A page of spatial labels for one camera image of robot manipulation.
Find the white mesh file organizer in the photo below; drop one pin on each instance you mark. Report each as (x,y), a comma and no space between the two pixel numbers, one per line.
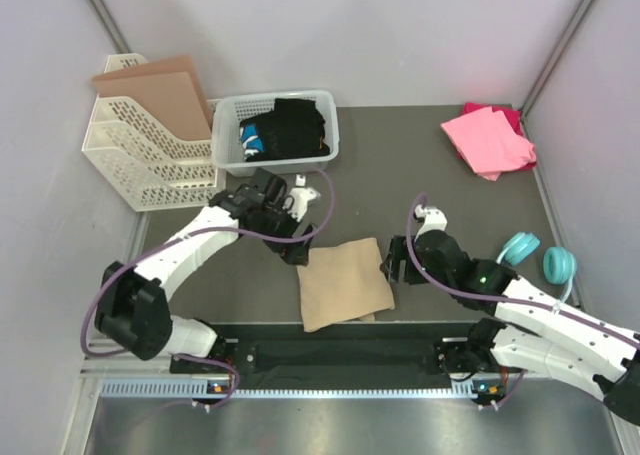
(148,166)

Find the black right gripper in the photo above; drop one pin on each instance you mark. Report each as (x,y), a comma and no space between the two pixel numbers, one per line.
(398,251)

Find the grey slotted cable duct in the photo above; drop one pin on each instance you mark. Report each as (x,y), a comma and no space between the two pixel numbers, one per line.
(216,389)

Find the black t shirt in basket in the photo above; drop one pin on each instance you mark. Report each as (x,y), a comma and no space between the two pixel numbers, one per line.
(293,129)

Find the blue white t shirt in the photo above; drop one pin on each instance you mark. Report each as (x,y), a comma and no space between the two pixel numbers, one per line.
(251,141)

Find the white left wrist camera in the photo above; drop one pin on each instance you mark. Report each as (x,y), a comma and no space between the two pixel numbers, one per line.
(299,198)

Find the brown paper folder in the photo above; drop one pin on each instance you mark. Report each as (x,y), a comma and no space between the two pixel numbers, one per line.
(169,89)

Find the pink folded t shirt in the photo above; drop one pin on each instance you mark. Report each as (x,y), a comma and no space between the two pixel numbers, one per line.
(485,142)

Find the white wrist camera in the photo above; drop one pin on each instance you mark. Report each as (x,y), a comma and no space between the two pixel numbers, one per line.
(299,198)
(430,218)

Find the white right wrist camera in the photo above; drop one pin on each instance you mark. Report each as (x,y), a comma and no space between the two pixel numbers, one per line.
(430,218)

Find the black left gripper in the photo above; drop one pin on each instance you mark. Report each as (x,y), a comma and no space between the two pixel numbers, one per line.
(293,252)

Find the magenta folded t shirt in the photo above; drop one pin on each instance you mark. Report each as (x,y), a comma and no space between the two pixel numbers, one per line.
(505,112)

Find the white plastic laundry basket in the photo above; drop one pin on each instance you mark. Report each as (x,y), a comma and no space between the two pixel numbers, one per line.
(227,152)

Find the beige t shirt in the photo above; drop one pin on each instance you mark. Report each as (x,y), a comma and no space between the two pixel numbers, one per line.
(343,283)

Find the teal cat ear headphones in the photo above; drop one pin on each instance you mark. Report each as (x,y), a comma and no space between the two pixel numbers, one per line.
(559,265)

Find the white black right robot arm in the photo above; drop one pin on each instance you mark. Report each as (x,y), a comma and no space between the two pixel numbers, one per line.
(524,328)

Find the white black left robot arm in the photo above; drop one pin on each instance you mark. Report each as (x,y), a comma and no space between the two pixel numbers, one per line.
(133,307)

